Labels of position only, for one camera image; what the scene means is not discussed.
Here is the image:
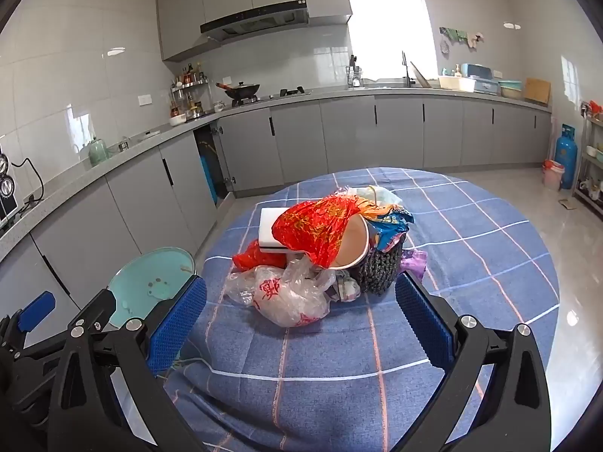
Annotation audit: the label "teal enamel basin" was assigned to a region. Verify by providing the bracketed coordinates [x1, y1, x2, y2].
[106, 246, 197, 330]

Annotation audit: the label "utensil rack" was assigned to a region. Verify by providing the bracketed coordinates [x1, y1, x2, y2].
[347, 54, 364, 89]

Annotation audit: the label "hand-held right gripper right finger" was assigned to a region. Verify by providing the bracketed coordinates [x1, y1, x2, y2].
[395, 273, 553, 452]

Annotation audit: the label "metal spice rack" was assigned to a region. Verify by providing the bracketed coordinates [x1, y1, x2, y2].
[170, 61, 210, 121]

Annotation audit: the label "sink faucet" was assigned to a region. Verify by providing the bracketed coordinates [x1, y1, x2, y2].
[400, 51, 418, 88]

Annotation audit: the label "window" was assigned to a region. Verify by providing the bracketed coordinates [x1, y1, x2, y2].
[347, 0, 436, 81]

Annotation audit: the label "grey kitchen base cabinets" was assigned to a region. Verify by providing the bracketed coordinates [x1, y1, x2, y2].
[0, 89, 554, 321]

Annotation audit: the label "purple wrapper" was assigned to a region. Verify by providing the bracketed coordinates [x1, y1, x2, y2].
[399, 249, 429, 288]

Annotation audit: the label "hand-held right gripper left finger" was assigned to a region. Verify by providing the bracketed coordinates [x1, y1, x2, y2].
[49, 275, 222, 452]

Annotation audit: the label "blue gas cylinder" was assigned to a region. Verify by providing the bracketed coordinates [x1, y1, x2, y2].
[553, 123, 579, 190]

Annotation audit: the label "black range hood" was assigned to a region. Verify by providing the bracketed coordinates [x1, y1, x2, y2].
[200, 0, 310, 43]

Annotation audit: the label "pink bucket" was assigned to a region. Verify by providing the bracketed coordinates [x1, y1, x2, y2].
[542, 159, 565, 191]

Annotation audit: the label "gas stove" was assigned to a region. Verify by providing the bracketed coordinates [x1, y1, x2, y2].
[230, 87, 312, 107]

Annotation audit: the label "blue checked tablecloth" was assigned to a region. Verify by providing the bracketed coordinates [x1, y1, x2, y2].
[162, 166, 561, 452]

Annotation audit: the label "metal shelf rack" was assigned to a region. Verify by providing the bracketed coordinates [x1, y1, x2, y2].
[572, 101, 603, 208]

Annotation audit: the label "pale paper wrapper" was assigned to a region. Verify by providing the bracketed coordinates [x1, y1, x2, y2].
[351, 186, 403, 208]

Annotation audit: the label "black wok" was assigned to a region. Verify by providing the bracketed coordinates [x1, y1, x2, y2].
[216, 82, 261, 101]

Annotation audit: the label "white foam block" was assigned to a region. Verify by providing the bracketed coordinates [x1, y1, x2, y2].
[258, 207, 295, 252]

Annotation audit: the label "blue colourful snack wrapper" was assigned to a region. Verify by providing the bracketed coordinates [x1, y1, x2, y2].
[363, 205, 415, 252]

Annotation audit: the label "brown paper bowl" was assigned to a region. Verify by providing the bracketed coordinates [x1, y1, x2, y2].
[332, 214, 373, 271]

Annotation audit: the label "red patterned plastic bag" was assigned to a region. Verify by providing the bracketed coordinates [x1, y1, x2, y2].
[272, 195, 378, 269]

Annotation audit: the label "black power cable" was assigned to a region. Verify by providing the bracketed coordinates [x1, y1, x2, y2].
[10, 157, 45, 208]

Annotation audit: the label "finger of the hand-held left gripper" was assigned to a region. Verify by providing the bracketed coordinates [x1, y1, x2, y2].
[65, 289, 118, 340]
[0, 291, 57, 354]

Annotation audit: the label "microwave oven with dials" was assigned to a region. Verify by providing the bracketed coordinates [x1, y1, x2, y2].
[0, 144, 20, 224]

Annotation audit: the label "teal teapot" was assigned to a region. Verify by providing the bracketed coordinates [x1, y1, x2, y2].
[80, 136, 114, 166]

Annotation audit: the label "blue plastic container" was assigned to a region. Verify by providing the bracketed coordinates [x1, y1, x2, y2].
[200, 155, 218, 203]

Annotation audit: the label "wooden cutting board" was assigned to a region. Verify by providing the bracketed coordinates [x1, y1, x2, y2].
[524, 78, 552, 105]

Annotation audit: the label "black mesh bag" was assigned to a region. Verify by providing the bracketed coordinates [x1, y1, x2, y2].
[351, 235, 408, 296]

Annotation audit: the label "clear plastic bag red print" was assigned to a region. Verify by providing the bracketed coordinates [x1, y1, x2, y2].
[223, 258, 337, 329]

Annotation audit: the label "wall hooks with cloths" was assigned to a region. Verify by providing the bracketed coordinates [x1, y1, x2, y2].
[439, 26, 486, 50]

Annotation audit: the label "white plastic tray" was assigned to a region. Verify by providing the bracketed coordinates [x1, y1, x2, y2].
[438, 75, 476, 92]

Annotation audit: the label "blue dish box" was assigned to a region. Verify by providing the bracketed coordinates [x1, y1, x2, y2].
[461, 63, 504, 95]

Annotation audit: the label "small crumpled wrapper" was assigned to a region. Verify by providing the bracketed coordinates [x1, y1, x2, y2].
[330, 270, 363, 302]

